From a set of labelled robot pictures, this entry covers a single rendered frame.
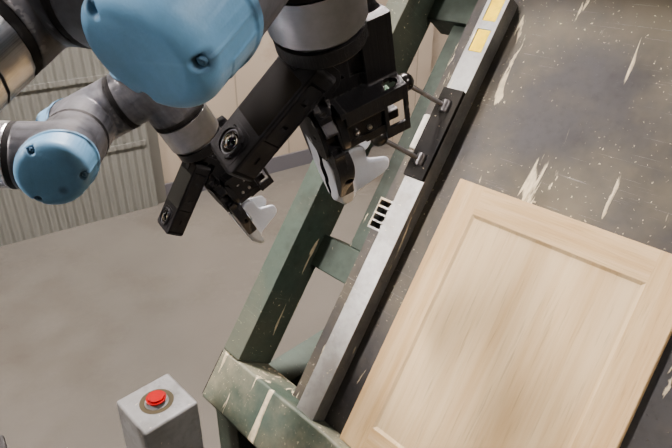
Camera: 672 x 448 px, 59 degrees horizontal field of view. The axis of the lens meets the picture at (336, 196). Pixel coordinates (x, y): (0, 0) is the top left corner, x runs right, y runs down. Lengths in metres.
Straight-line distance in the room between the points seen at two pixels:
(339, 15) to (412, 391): 0.87
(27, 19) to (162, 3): 0.11
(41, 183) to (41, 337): 2.53
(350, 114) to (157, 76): 0.20
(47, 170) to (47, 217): 3.36
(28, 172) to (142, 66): 0.38
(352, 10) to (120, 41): 0.17
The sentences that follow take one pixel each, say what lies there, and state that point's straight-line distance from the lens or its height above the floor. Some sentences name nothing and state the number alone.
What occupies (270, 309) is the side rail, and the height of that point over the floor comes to 1.00.
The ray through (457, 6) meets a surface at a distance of 1.46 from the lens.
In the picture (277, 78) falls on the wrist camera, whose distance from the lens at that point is 0.47.
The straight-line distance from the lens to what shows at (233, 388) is 1.40.
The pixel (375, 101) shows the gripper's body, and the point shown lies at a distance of 0.47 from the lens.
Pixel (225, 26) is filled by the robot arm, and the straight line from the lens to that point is 0.29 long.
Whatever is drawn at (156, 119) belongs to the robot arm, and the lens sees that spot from 0.79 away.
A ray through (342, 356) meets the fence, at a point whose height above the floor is 1.02.
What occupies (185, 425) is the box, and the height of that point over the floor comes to 0.89.
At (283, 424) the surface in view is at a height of 0.88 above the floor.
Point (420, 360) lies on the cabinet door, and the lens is 1.16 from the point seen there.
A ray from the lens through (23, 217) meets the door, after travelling 4.00.
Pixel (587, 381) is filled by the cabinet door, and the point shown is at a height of 1.15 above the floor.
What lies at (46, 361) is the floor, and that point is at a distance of 3.03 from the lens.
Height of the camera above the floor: 1.83
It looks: 26 degrees down
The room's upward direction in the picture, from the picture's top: straight up
